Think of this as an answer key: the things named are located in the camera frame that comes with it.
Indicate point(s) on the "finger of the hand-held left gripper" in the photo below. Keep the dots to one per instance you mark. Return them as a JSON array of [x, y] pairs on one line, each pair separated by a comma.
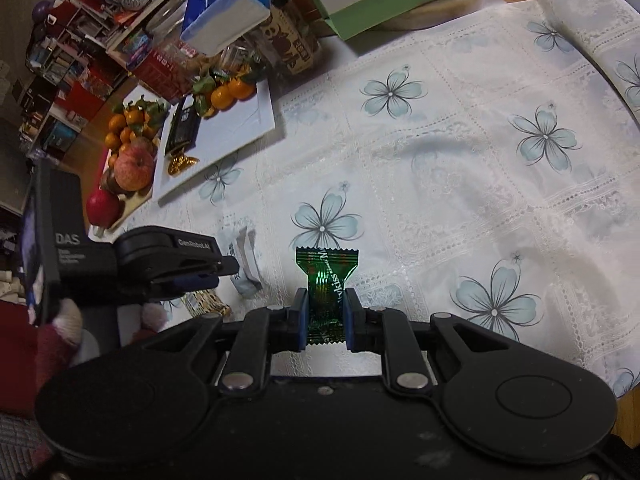
[[227, 266], [192, 285]]

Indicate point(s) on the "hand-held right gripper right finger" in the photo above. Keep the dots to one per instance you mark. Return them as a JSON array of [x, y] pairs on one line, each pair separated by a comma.
[[351, 320]]

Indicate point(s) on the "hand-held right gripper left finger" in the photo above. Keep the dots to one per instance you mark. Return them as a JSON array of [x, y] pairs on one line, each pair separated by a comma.
[[300, 320]]

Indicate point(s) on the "white snack packet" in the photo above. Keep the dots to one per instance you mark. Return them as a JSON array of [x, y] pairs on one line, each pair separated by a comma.
[[247, 265]]

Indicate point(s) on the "tan patterned snack packet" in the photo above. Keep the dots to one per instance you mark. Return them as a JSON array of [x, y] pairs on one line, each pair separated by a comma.
[[207, 302]]

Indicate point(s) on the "green foil candy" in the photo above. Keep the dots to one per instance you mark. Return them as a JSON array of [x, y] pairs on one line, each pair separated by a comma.
[[325, 290]]

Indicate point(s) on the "red apple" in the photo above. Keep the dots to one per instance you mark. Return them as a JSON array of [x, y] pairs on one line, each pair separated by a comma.
[[102, 208]]

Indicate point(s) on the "beige fruit tray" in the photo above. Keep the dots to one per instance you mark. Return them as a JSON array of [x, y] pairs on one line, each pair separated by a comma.
[[134, 203]]

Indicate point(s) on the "brown kiwi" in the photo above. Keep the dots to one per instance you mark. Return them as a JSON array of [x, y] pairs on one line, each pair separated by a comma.
[[112, 181]]

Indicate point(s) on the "gold foil chocolate ingot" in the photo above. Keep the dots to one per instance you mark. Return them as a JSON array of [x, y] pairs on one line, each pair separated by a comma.
[[181, 164]]

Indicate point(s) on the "pink yellow apple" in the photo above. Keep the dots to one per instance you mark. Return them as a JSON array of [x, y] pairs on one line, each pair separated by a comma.
[[135, 166]]

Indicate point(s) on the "white rectangular plate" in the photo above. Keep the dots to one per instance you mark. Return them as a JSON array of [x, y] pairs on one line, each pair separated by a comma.
[[235, 130]]

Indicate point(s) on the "black snack packet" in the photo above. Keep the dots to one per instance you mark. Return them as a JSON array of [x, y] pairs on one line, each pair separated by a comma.
[[182, 127]]

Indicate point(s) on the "pile of tangerines with leaves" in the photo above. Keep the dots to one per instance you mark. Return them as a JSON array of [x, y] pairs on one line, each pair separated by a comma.
[[132, 122]]

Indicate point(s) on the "leafy tangerine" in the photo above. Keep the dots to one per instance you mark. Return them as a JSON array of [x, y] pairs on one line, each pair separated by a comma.
[[222, 98], [241, 89]]

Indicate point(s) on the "white floral lace tablecloth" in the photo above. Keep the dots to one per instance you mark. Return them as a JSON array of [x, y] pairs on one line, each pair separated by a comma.
[[450, 160]]

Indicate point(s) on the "cluttered shelf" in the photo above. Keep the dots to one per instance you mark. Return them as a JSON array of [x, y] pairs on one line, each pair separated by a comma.
[[60, 60]]

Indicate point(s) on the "printed snack jar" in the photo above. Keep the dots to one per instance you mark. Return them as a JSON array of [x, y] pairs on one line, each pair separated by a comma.
[[295, 50]]

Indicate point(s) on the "blue tissue pack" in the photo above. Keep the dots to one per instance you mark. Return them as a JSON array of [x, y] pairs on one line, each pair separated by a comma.
[[225, 10]]

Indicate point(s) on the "green desk calendar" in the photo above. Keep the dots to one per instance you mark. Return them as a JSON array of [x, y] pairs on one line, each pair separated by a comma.
[[400, 5]]

